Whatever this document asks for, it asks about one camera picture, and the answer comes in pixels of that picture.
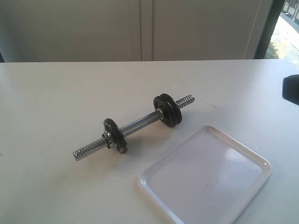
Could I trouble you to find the chrome dumbbell bar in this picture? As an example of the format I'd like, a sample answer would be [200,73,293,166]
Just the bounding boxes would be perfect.
[72,95,195,161]

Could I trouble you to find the black far-end weight plate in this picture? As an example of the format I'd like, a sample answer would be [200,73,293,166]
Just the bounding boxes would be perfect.
[103,118,128,154]

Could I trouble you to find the dark window frame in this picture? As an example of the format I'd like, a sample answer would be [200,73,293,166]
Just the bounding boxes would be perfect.
[254,0,285,59]

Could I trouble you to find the chrome spin collar nut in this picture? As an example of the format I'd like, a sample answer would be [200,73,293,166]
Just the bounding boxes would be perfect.
[102,132,116,150]

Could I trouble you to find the white plastic tray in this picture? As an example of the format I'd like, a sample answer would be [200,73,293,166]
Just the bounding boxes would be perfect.
[138,126,272,224]

